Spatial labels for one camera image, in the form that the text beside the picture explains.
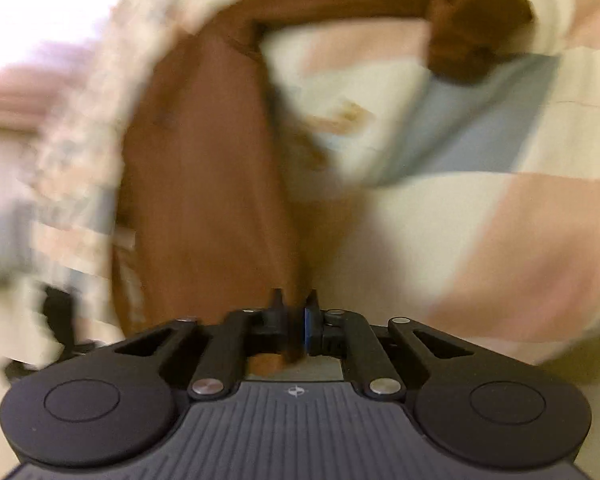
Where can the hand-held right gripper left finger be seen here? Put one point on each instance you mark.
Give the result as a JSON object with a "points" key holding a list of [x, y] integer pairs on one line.
{"points": [[279, 322]]}

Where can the pastel patchwork blanket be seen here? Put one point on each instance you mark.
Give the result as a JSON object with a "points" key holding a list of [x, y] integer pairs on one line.
{"points": [[480, 210]]}

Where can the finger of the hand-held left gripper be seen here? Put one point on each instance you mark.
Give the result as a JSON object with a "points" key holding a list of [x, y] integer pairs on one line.
{"points": [[60, 312]]}

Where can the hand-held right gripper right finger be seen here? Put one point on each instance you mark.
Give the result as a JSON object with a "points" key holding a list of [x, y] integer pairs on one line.
{"points": [[310, 332]]}

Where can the brown garment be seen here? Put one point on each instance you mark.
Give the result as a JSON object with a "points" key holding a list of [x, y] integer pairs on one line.
{"points": [[205, 185]]}

